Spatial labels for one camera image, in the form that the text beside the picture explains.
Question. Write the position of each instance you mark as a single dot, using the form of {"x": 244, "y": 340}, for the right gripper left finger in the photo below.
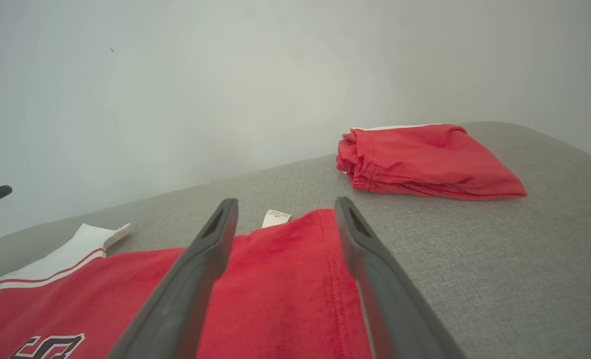
{"x": 190, "y": 289}

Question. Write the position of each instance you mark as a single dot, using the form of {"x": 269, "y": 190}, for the red shorts with white stripe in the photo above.
{"x": 425, "y": 159}

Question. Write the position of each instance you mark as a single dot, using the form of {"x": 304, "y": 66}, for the red jersey with white sleeves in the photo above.
{"x": 275, "y": 289}

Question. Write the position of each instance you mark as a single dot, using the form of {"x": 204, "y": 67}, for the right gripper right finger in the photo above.
{"x": 390, "y": 294}

